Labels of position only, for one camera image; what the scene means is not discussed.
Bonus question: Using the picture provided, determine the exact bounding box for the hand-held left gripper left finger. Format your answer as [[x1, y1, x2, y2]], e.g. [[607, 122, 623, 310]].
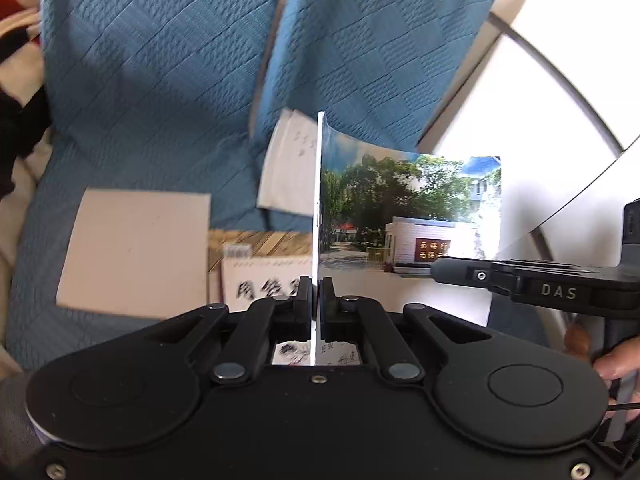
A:
[[144, 275, 316, 387]]

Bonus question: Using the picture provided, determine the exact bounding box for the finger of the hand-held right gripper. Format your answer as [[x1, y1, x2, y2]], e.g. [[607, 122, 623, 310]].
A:
[[430, 256, 521, 295]]

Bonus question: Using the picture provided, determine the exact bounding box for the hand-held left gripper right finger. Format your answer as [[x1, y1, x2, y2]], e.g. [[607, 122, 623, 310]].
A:
[[319, 276, 495, 386]]

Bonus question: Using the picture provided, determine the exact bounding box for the white illustrated orange booklet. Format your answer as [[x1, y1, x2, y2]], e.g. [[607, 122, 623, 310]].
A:
[[220, 254, 362, 367]]

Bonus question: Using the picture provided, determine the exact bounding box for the yellow painting cover book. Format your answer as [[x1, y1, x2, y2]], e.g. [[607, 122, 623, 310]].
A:
[[207, 230, 317, 311]]

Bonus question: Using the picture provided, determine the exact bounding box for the photo cover notebook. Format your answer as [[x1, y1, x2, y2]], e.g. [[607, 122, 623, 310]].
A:
[[256, 108, 320, 217], [311, 111, 503, 367]]

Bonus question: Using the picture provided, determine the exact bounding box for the plain grey booklet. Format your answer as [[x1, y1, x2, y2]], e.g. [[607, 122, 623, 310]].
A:
[[55, 188, 212, 322]]

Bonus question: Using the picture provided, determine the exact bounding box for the person's right hand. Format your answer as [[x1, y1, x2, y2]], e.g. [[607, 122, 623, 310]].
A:
[[564, 322, 640, 396]]

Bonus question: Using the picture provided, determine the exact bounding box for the blue quilted seat cushion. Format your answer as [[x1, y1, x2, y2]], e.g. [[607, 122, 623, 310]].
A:
[[249, 0, 512, 163], [6, 0, 321, 361]]

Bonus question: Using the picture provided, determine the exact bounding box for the red black striped blanket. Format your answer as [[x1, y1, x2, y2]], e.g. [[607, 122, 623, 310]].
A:
[[0, 0, 55, 201]]

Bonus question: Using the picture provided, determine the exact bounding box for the grey window frame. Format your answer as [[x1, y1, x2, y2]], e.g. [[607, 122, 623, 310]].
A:
[[527, 225, 558, 262]]

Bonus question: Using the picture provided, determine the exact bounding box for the black cable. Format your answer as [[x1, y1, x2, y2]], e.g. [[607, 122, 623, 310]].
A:
[[602, 400, 640, 468]]

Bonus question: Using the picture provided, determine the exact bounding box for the curved grey metal rail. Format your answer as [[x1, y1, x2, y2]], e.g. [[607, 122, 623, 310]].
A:
[[487, 10, 627, 155]]

